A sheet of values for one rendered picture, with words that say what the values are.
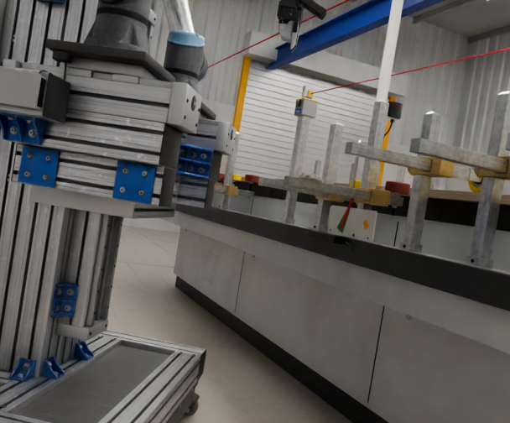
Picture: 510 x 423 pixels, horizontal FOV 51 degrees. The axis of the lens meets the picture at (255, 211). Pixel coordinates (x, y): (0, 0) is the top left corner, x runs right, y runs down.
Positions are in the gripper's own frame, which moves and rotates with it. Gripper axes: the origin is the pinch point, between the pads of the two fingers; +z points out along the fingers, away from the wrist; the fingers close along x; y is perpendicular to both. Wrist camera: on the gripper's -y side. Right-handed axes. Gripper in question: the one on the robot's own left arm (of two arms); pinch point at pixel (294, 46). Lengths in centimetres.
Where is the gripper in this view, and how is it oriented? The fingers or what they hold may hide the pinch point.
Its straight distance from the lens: 192.5
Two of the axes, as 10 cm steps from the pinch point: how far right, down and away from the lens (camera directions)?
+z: -1.6, 9.9, 0.2
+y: -9.8, -1.6, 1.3
